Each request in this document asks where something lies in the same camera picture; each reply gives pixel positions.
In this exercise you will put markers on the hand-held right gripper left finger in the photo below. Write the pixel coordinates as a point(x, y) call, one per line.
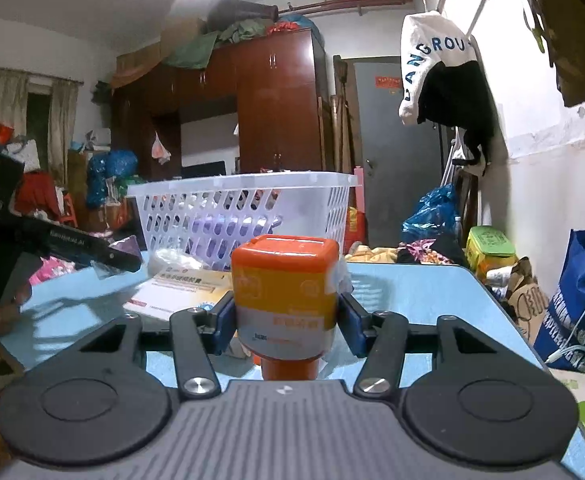
point(221, 324)

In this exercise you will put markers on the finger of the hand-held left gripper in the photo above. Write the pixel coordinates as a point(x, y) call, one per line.
point(115, 256)

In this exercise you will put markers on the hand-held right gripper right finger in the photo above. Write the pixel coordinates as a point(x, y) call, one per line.
point(353, 321)

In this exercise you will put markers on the orange and white bottle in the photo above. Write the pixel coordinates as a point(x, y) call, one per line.
point(285, 300)

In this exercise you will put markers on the white plastic basket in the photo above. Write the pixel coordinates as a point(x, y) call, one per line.
point(245, 208)

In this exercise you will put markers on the person's left hand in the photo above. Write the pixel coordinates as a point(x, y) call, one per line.
point(3, 310)

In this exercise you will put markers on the white and orange paper box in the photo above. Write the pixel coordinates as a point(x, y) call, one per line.
point(182, 290)

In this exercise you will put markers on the clear plastic bag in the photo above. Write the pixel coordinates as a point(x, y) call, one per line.
point(175, 259)

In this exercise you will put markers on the blue bag with white dots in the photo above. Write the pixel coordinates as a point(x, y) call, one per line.
point(110, 170)

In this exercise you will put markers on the hanging white and red bag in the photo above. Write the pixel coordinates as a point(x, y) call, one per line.
point(160, 149)

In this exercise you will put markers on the blue plastic bag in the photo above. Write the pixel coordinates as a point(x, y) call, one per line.
point(430, 215)

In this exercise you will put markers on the beige window curtain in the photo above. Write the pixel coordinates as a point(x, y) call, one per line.
point(0, 95)

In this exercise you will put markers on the yellow green plastic container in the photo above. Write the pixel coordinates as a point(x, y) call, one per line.
point(489, 250)

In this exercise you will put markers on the brown paper bag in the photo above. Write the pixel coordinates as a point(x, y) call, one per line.
point(522, 300)

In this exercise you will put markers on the brown cardboard box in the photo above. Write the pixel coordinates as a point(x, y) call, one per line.
point(135, 60)

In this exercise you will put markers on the grey metal door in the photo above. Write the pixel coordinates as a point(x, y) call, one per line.
point(390, 125)

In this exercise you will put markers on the brown wooden wardrobe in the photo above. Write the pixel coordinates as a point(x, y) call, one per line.
point(252, 105)

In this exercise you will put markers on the blue printed tote bag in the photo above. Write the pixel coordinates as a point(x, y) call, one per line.
point(574, 305)

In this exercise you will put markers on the white and black jacket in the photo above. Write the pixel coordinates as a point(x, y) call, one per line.
point(440, 70)

